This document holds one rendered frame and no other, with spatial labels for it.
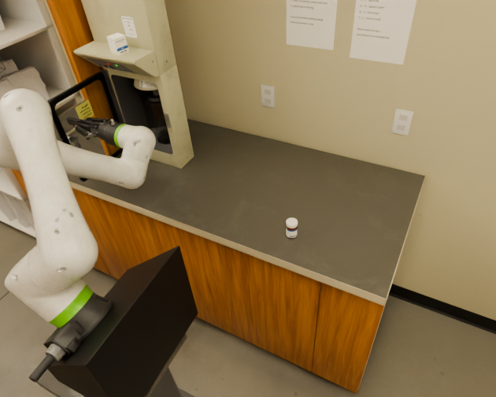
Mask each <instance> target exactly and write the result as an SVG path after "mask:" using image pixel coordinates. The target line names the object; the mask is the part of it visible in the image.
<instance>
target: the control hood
mask: <svg viewBox="0 0 496 397"><path fill-rule="evenodd" d="M128 49H129V51H128V52H126V53H123V54H120V55H116V54H113V53H111V50H110V48H109V44H108V43H103V42H98V41H93V42H91V43H88V44H86V45H84V46H82V47H80V48H78V49H76V50H74V51H73V52H74V53H75V54H76V55H78V56H80V57H82V58H83V59H85V60H87V61H89V62H90V63H92V64H94V65H97V64H95V63H94V62H92V61H90V60H88V59H87V58H90V59H95V60H99V61H106V62H111V63H115V64H119V65H123V66H124V67H126V68H128V69H130V70H131V71H133V72H135V74H139V75H144V76H151V77H158V76H159V75H160V74H159V71H158V67H157V61H156V57H155V53H154V51H153V50H146V49H141V48H136V47H131V46H129V47H128ZM97 66H99V65H97ZM99 67H101V66H99Z"/></svg>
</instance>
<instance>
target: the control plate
mask: <svg viewBox="0 0 496 397"><path fill-rule="evenodd" d="M87 59H88V60H90V61H92V62H94V63H95V64H97V65H99V66H101V67H105V66H104V65H106V66H108V67H105V68H109V69H111V68H110V66H112V67H114V69H116V68H117V70H120V69H121V71H125V69H126V71H125V72H132V73H135V72H133V71H131V70H130V69H128V68H126V67H124V66H123V65H119V64H115V63H111V62H106V61H99V60H95V59H90V58H87ZM107 63H108V64H109V65H108V64H107ZM116 65H117V66H116Z"/></svg>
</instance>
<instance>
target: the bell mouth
mask: <svg viewBox="0 0 496 397"><path fill-rule="evenodd" d="M134 86H135V87H136V88H137V89H139V90H143V91H153V90H158V88H157V85H156V84H155V83H151V82H147V81H143V80H136V79H135V81H134Z"/></svg>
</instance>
